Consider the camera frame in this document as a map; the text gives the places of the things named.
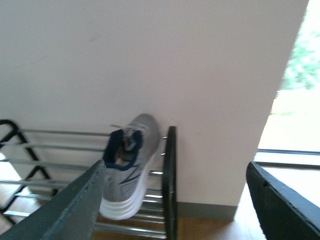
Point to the black metal shoe rack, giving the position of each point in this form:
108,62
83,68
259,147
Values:
37,164

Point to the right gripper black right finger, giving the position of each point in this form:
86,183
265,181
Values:
282,212

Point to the grey knit sneaker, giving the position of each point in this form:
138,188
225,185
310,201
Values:
128,157

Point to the dark grey window frame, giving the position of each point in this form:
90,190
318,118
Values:
294,159

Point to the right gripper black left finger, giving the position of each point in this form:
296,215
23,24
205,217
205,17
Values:
70,215

